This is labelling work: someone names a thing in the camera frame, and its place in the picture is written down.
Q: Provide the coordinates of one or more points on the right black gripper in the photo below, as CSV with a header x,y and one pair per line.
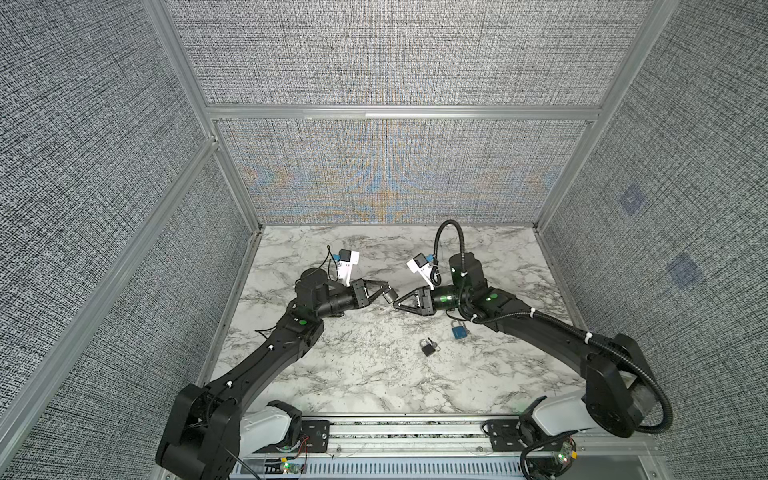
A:
x,y
426,302

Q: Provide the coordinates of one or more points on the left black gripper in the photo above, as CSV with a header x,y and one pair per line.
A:
x,y
360,296

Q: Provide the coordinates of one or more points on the small black padlock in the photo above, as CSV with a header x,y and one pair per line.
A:
x,y
390,295
428,347

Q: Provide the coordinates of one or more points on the blue padlock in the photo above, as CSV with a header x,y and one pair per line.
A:
x,y
459,330

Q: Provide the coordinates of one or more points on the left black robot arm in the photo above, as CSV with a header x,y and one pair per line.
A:
x,y
202,436

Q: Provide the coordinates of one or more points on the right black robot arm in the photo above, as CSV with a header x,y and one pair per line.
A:
x,y
621,395

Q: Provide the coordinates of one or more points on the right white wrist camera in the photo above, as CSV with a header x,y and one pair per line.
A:
x,y
426,266

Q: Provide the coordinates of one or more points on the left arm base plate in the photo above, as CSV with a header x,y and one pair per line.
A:
x,y
314,437

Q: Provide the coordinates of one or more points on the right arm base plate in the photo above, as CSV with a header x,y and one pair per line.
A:
x,y
514,435

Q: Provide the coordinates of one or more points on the aluminium frame back bar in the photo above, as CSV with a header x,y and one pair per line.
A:
x,y
252,111

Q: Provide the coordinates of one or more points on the aluminium front rail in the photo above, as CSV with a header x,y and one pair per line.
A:
x,y
438,447

